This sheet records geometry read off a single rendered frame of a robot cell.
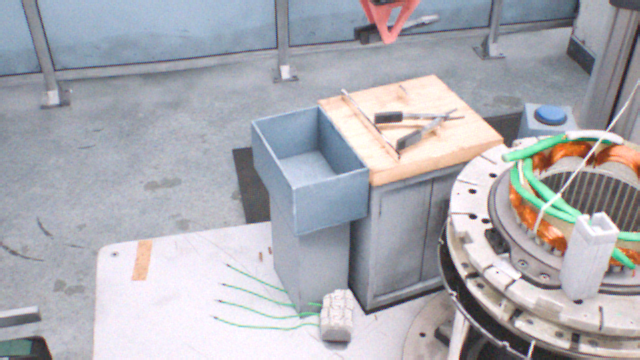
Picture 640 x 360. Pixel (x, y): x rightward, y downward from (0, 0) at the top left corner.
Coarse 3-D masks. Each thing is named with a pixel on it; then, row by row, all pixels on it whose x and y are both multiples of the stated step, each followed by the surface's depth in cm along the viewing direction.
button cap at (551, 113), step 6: (540, 108) 106; (546, 108) 106; (552, 108) 106; (558, 108) 106; (540, 114) 105; (546, 114) 104; (552, 114) 104; (558, 114) 104; (564, 114) 105; (546, 120) 104; (552, 120) 104; (558, 120) 104
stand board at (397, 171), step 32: (352, 96) 104; (384, 96) 104; (416, 96) 104; (448, 96) 104; (352, 128) 98; (384, 128) 98; (416, 128) 98; (448, 128) 98; (480, 128) 98; (384, 160) 92; (416, 160) 92; (448, 160) 94
